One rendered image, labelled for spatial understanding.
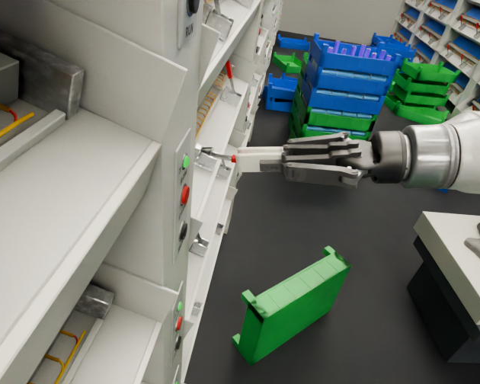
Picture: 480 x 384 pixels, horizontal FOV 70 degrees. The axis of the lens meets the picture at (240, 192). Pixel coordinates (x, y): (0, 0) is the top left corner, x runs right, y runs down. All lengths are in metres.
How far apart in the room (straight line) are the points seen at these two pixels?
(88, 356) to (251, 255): 0.88
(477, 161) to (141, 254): 0.42
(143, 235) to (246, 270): 0.86
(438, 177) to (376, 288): 0.75
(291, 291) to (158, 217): 0.61
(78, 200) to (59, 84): 0.07
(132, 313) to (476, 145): 0.45
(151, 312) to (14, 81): 0.22
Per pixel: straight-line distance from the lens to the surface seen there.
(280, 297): 0.82
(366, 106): 1.54
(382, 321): 1.15
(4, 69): 0.21
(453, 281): 1.05
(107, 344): 0.34
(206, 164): 0.54
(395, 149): 0.51
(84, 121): 0.22
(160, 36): 0.20
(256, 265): 1.14
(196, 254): 0.67
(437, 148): 0.52
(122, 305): 0.35
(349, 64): 1.46
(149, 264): 0.30
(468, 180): 0.54
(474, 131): 0.54
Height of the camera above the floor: 0.84
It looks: 36 degrees down
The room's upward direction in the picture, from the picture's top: 9 degrees clockwise
